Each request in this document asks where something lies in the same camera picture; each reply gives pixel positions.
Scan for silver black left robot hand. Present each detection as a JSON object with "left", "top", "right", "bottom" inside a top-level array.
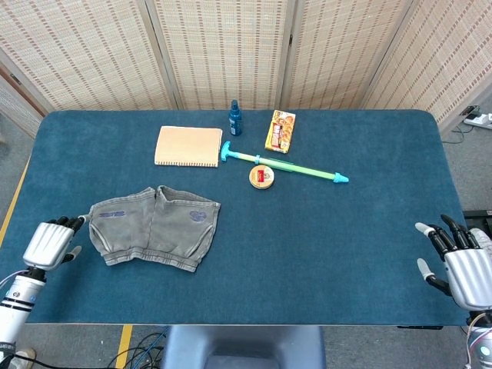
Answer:
[{"left": 22, "top": 215, "right": 88, "bottom": 272}]

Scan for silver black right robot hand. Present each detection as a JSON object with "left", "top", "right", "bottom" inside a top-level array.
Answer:
[{"left": 414, "top": 214, "right": 492, "bottom": 313}]

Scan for grey shorts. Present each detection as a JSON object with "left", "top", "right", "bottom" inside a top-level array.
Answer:
[{"left": 88, "top": 185, "right": 222, "bottom": 273}]

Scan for black equipment base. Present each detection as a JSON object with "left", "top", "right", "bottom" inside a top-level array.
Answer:
[{"left": 462, "top": 208, "right": 492, "bottom": 231}]

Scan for brown framed screen panel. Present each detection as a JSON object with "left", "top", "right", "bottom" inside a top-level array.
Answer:
[{"left": 0, "top": 61, "right": 49, "bottom": 145}]

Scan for white power strip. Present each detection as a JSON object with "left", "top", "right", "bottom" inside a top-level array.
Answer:
[{"left": 463, "top": 112, "right": 492, "bottom": 131}]

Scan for tan spiral notebook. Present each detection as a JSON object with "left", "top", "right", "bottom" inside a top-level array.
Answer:
[{"left": 154, "top": 125, "right": 224, "bottom": 168}]

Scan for green blue water pump toy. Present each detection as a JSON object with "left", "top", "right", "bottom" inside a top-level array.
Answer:
[{"left": 219, "top": 141, "right": 351, "bottom": 185}]

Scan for woven folding screen panel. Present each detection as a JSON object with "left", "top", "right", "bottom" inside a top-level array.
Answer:
[
  {"left": 280, "top": 0, "right": 420, "bottom": 111},
  {"left": 363, "top": 0, "right": 492, "bottom": 134},
  {"left": 145, "top": 0, "right": 304, "bottom": 111},
  {"left": 0, "top": 0, "right": 181, "bottom": 113}
]

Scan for blue grey robot torso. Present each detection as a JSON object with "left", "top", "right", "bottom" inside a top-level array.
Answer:
[{"left": 163, "top": 325, "right": 327, "bottom": 369}]

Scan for blue spray bottle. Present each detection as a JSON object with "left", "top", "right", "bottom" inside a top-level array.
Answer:
[{"left": 228, "top": 99, "right": 244, "bottom": 137}]

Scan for round tin with red label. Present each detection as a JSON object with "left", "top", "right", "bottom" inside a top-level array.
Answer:
[{"left": 248, "top": 164, "right": 276, "bottom": 190}]

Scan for yellow food box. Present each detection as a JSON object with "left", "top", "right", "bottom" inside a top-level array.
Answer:
[{"left": 264, "top": 109, "right": 297, "bottom": 154}]

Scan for black floor cable bundle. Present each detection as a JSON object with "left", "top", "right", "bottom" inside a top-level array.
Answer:
[{"left": 105, "top": 326, "right": 170, "bottom": 369}]

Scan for blue floor cable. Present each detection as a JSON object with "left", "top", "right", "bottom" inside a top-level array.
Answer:
[{"left": 138, "top": 326, "right": 170, "bottom": 364}]

